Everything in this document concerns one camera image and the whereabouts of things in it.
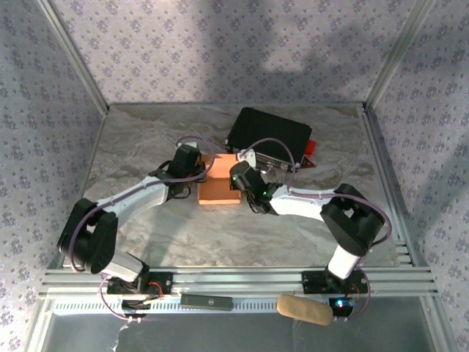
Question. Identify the orange paper box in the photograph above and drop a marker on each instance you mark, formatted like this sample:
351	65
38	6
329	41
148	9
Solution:
216	190

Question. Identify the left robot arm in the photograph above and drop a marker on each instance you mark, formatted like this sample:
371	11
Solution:
135	194

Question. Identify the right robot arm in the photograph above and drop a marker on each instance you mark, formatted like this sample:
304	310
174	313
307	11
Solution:
304	203

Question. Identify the small red box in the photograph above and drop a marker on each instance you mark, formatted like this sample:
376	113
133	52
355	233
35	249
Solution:
311	147

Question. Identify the black ribbed carrying case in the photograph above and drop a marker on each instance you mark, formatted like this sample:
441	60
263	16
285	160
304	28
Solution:
271	132

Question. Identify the triangular all-in plaque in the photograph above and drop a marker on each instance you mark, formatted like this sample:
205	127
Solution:
308	163

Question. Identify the flat black rectangular device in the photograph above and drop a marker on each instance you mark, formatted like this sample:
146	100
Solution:
207	302

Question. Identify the small board with led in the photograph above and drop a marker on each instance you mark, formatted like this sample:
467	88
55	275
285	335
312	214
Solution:
342	306

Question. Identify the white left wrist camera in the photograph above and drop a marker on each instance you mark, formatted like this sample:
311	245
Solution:
190	141

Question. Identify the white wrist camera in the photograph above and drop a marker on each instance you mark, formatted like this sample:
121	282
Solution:
190	141
247	157

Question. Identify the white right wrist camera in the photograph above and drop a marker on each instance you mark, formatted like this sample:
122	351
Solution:
247	157

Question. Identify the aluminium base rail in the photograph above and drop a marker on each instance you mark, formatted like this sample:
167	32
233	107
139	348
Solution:
238	280

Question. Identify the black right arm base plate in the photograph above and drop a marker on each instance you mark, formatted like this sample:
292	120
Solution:
315	282

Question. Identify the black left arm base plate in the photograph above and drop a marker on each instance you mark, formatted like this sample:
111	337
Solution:
157	284

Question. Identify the aluminium side rail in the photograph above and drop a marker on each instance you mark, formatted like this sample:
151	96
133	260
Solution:
388	183

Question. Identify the aluminium frame post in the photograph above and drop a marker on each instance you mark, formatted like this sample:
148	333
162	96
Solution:
399	51
73	55

